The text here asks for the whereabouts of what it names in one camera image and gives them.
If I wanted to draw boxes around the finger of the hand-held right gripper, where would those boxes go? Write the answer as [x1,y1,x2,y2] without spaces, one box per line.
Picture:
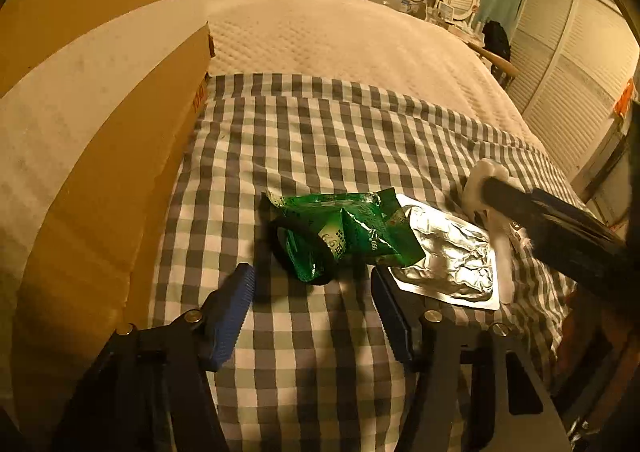
[529,188,627,246]
[481,176,627,299]

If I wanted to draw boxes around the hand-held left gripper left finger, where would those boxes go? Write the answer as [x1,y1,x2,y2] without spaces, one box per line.
[55,262,257,452]

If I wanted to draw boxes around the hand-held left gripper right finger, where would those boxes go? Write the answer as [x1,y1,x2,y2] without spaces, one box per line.
[370,265,572,452]

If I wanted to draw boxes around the white ointment tube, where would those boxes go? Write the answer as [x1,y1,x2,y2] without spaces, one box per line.
[462,159,517,303]

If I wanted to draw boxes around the black hair tie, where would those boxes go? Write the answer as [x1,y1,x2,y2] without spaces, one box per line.
[271,217,337,287]

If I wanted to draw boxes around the silver foil blister pack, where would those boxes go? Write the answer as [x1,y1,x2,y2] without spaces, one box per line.
[385,192,502,311]

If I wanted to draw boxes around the green snack packet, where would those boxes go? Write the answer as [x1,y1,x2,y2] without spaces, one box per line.
[264,188,427,283]

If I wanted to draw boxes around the brown cardboard box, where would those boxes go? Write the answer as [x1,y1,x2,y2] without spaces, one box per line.
[0,0,217,434]

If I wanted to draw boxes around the orange hanging tag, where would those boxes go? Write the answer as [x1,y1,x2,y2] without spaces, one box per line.
[614,80,637,119]

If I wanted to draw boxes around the white louvred wardrobe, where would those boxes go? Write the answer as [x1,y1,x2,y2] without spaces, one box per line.
[505,0,640,183]

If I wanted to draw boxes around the wooden chair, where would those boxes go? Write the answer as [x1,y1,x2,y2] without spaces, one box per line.
[467,42,519,88]

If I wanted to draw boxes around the black bag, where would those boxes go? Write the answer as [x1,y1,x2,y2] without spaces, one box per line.
[482,20,512,64]

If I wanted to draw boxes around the grey checkered cloth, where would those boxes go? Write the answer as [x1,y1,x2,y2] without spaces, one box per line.
[146,73,602,452]

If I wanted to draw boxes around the white dressing table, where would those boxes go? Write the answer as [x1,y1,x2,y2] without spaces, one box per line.
[425,6,487,45]

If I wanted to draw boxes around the cream quilted blanket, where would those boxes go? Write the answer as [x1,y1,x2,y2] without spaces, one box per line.
[205,0,547,149]

